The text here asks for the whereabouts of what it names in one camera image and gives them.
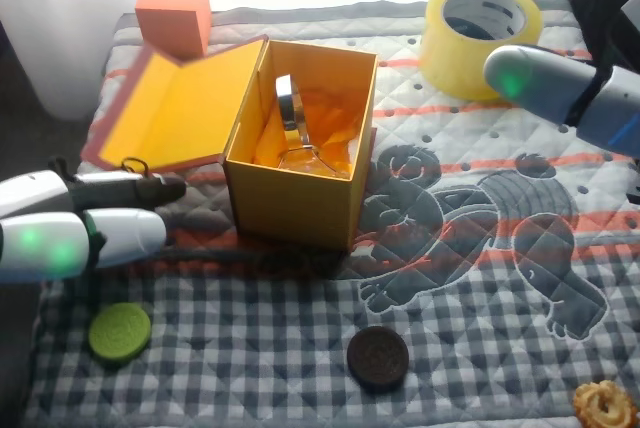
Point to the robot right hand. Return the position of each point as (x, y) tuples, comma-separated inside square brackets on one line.
[(540, 83)]

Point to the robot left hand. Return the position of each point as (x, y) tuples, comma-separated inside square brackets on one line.
[(45, 243)]

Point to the clear glass perfume bottle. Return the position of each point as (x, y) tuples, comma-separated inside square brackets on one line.
[(289, 103)]

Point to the yellow box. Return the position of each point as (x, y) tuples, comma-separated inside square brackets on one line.
[(295, 203)]

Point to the yellow packing tape roll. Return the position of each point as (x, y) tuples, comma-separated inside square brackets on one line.
[(450, 58)]

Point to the green round cookie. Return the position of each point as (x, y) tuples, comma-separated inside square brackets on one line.
[(120, 334)]

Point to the grey checked quilt with bear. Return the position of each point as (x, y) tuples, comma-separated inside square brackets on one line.
[(475, 258)]

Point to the orange cube block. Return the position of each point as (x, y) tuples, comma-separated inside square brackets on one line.
[(172, 18)]

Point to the dark chocolate round cookie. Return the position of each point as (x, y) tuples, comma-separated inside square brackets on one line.
[(377, 358)]

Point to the golden butter cookie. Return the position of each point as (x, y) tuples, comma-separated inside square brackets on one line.
[(602, 405)]

